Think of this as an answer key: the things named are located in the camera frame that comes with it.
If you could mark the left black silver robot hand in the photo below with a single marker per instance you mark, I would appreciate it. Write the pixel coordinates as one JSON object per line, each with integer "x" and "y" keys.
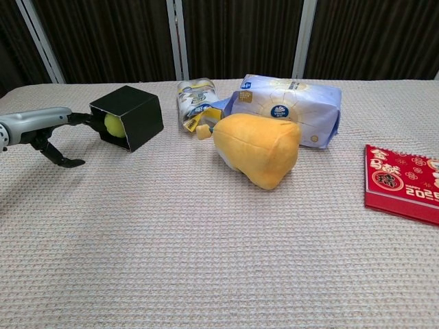
{"x": 34, "y": 121}

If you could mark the yellow tennis ball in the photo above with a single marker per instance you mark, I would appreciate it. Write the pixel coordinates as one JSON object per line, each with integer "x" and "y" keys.
{"x": 115, "y": 126}

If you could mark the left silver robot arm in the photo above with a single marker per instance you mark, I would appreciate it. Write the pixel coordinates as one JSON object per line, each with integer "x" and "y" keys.
{"x": 2, "y": 137}

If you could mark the small black cardboard box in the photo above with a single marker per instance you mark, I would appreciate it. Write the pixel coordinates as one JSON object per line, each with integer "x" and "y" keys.
{"x": 144, "y": 116}

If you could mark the white snack packet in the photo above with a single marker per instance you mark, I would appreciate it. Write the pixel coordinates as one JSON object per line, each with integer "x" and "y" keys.
{"x": 193, "y": 103}

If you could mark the beige woven tablecloth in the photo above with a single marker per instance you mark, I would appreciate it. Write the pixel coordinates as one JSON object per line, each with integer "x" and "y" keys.
{"x": 205, "y": 246}

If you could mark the yellow plush toy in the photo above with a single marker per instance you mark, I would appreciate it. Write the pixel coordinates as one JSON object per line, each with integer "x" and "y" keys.
{"x": 257, "y": 147}

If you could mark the pale blue tissue pack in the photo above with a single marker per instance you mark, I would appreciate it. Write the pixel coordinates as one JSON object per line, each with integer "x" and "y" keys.
{"x": 302, "y": 109}

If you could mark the red 2026 desk calendar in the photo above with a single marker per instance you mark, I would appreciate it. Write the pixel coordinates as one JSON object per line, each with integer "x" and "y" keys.
{"x": 401, "y": 185}

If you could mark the white partition frame post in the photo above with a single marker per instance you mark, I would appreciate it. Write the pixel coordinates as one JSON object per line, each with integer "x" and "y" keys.
{"x": 39, "y": 41}
{"x": 305, "y": 39}
{"x": 178, "y": 39}

